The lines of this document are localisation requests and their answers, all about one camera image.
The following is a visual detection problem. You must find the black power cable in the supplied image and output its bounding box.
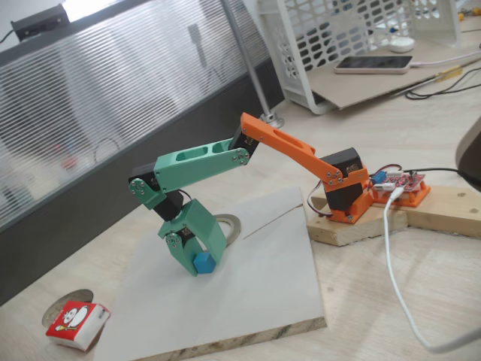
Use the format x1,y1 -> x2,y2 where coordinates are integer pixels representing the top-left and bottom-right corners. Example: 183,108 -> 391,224
407,167 -> 481,182

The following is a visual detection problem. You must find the white earbud case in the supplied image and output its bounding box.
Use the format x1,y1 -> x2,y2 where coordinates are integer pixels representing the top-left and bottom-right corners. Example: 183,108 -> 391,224
389,36 -> 416,53

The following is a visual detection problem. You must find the black box device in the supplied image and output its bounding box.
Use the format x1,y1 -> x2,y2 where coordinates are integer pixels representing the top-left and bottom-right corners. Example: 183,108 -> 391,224
10,4 -> 71,41

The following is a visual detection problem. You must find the orange printed board holder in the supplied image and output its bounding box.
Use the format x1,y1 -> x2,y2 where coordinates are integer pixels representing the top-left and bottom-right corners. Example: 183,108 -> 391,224
370,180 -> 432,208

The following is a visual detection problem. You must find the tricolour servo cable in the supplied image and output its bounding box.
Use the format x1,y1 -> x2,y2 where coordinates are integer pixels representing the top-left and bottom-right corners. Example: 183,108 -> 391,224
307,179 -> 334,218

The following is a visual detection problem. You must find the white USB cable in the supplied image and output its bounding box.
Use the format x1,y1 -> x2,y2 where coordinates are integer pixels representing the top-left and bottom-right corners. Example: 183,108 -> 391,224
382,187 -> 481,354

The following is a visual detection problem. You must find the small blue cube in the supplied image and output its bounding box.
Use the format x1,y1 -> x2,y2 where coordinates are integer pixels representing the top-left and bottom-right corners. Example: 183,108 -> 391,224
193,251 -> 216,275

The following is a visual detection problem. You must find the dark rounded object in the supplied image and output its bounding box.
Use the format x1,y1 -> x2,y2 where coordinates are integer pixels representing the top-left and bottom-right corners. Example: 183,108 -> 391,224
454,115 -> 481,193

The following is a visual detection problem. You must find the brown cardboard sheet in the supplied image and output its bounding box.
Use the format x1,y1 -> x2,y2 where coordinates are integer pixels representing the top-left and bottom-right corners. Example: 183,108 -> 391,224
306,39 -> 475,112

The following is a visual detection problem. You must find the grey painted plywood board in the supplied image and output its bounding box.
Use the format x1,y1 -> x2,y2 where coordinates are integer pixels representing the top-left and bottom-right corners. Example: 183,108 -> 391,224
92,186 -> 327,361

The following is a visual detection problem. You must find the red and white carton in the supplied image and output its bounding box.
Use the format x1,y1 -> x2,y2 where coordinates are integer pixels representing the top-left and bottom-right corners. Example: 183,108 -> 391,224
44,299 -> 111,353

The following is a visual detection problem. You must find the red controller circuit board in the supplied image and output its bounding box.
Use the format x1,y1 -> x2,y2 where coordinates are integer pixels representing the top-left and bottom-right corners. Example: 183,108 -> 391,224
370,168 -> 428,196

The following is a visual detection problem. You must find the smartphone with pink case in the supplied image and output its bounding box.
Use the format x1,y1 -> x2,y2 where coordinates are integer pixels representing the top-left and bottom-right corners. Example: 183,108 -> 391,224
334,55 -> 414,75

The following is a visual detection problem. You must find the ribbed glass desk partition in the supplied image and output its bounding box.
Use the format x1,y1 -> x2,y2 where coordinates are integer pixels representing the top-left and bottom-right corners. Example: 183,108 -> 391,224
0,0 -> 287,306

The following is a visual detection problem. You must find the wooden base plank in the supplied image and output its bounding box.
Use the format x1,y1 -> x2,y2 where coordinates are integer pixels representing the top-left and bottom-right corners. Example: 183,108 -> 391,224
404,183 -> 481,238

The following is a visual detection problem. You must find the pale pink charging cable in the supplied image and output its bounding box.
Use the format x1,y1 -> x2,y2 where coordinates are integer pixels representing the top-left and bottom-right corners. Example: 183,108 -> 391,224
410,50 -> 481,69

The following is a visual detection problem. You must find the grey metal partition post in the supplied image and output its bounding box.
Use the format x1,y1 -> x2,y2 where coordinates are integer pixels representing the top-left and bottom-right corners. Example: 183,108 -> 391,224
220,0 -> 286,129

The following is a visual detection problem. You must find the yellow handled screwdriver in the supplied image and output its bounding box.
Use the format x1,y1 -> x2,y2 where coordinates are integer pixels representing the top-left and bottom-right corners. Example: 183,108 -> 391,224
390,58 -> 481,98

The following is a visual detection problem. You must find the white perforated plastic basket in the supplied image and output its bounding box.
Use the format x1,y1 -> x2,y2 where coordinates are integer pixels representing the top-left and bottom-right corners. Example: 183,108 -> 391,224
257,0 -> 463,116

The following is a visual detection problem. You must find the thin black cable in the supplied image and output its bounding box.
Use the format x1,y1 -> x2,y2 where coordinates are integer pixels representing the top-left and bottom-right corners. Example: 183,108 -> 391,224
404,80 -> 481,101
407,68 -> 481,94

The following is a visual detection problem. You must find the grey ring of tape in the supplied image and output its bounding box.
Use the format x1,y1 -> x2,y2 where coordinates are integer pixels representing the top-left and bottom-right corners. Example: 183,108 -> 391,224
216,213 -> 242,249

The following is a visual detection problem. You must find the wooden base block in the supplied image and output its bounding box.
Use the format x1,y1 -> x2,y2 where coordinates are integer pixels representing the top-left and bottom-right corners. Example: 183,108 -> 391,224
306,187 -> 410,247

